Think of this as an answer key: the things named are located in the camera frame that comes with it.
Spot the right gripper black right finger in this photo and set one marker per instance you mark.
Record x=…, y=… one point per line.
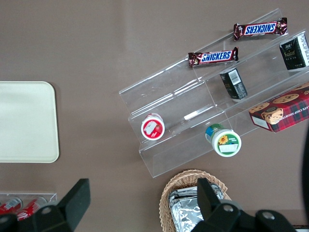
x=210, y=210

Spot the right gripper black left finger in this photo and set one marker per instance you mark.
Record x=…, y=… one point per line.
x=70, y=207

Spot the light tan wicker basket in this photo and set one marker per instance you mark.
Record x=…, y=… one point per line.
x=166, y=193

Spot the cream plastic tray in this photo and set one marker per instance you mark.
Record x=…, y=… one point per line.
x=26, y=120

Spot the clear acrylic bottle rack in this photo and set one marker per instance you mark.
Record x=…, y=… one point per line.
x=51, y=197

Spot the silver foil pouch stack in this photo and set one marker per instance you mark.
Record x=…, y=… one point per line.
x=183, y=212

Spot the green lidded white cup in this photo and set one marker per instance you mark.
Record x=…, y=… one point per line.
x=224, y=141

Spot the red lidded white cup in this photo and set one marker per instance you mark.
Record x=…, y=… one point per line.
x=152, y=126

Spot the clear acrylic step shelf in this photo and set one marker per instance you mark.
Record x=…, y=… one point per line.
x=169, y=96

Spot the red tartan cookie box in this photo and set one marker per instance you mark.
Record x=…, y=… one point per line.
x=282, y=113

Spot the small black carton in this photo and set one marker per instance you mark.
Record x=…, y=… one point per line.
x=293, y=53
x=233, y=83

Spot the brown Snickers bar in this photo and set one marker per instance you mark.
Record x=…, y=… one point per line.
x=260, y=29
x=213, y=57

